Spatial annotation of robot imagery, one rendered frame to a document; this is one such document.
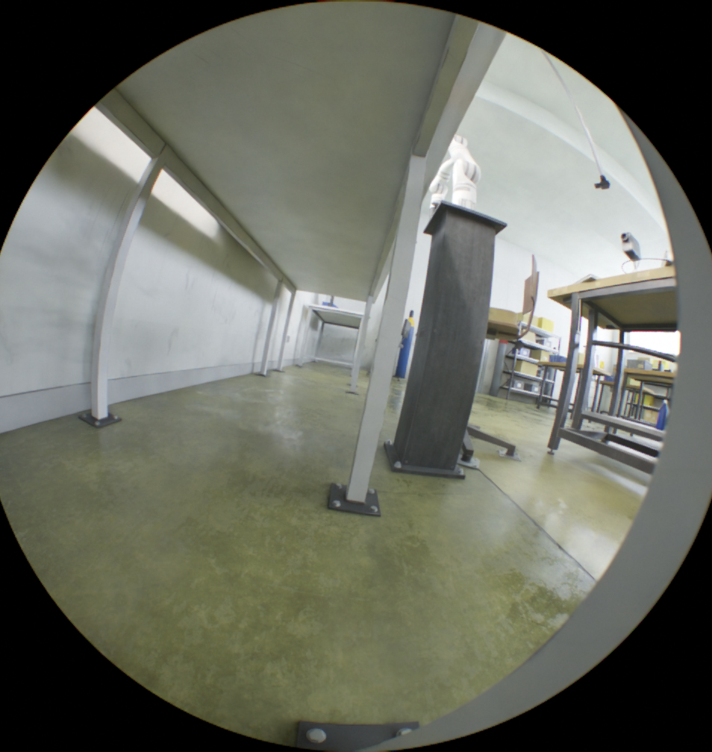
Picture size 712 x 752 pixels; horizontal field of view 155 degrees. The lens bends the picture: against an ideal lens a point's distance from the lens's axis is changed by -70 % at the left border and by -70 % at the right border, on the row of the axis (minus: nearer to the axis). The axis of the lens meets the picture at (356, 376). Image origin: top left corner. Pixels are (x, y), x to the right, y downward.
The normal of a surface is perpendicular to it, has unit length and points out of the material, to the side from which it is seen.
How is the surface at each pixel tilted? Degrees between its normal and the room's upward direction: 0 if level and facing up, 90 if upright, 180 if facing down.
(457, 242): 90
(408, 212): 90
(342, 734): 0
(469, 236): 90
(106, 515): 0
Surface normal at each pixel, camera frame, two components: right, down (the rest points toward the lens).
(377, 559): 0.19, -0.98
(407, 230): 0.02, 0.08
